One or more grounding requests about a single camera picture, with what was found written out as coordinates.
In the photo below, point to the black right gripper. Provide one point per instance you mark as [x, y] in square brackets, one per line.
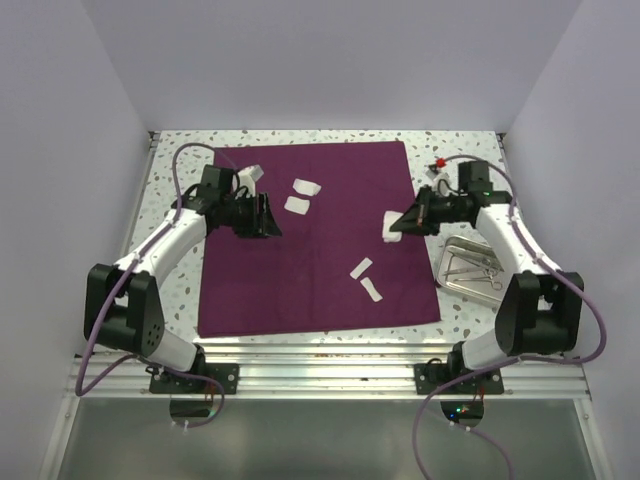
[418, 218]

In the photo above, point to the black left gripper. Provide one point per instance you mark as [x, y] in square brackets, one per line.
[261, 224]

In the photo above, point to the white gauze pad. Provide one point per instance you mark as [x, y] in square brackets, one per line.
[299, 206]
[306, 188]
[388, 236]

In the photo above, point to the white gauze roll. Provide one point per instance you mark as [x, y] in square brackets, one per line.
[371, 290]
[360, 268]

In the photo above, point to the stainless steel tray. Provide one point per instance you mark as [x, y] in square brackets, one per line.
[470, 285]

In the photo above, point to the purple cloth mat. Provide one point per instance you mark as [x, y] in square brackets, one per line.
[300, 282]

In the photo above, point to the steel surgical scissors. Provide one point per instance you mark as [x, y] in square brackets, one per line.
[486, 272]

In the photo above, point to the steel forceps with rings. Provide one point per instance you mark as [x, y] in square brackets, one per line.
[495, 282]

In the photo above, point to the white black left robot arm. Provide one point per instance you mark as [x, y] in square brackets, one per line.
[123, 308]

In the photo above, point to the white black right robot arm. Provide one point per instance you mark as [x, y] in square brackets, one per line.
[538, 318]

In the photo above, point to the aluminium frame rail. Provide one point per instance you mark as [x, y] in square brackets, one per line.
[370, 371]

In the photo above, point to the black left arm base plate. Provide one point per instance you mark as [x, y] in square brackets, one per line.
[205, 379]

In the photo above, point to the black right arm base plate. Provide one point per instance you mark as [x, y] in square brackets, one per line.
[435, 377]

